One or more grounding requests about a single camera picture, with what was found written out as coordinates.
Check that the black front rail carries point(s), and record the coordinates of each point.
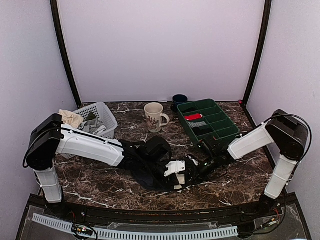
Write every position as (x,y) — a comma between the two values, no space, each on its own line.
(100,215)

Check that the left black frame post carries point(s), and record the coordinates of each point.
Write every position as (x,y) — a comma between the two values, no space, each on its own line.
(63,52)

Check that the grey garment in basket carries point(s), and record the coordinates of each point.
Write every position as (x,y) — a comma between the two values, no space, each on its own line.
(93,127)

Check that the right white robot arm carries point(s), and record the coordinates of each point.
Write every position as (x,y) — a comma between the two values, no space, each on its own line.
(290,133)

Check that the dark blue mug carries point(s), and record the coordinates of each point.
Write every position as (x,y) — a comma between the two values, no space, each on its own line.
(177,100)

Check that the black frame post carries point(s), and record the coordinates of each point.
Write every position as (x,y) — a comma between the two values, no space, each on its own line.
(258,52)
(63,52)

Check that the black rolled sock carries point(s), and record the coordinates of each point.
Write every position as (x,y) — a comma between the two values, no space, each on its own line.
(198,131)

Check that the cream cloth in basket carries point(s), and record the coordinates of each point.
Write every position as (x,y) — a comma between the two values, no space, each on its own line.
(71,118)

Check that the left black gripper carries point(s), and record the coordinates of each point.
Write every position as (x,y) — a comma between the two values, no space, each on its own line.
(173,179)

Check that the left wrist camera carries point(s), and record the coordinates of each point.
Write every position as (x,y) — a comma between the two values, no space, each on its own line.
(157,147)

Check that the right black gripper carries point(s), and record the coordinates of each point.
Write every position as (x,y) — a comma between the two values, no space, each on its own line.
(198,172)

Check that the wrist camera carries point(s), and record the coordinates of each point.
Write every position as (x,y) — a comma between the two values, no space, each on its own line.
(157,147)
(211,147)

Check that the white slotted cable duct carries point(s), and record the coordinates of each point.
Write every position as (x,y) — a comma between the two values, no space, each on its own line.
(121,231)

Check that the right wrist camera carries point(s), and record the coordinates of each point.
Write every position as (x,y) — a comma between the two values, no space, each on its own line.
(211,147)

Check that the green divided organizer tray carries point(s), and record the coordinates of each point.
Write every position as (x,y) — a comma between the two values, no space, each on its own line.
(224,129)

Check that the white plastic laundry basket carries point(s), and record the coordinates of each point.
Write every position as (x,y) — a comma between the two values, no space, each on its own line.
(100,117)

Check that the cream floral mug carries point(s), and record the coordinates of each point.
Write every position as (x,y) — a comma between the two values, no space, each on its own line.
(155,117)

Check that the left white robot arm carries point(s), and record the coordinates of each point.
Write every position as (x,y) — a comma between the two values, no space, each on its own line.
(149,161)

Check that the right black frame post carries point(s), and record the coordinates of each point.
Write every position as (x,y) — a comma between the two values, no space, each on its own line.
(258,52)

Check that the grey patterned rolled sock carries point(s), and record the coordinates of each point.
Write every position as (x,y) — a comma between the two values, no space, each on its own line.
(196,124)

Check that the navy underwear white waistband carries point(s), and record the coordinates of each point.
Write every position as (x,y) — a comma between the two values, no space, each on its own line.
(152,181)

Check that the red rolled sock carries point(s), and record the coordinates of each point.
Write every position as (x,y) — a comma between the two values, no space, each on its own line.
(192,117)

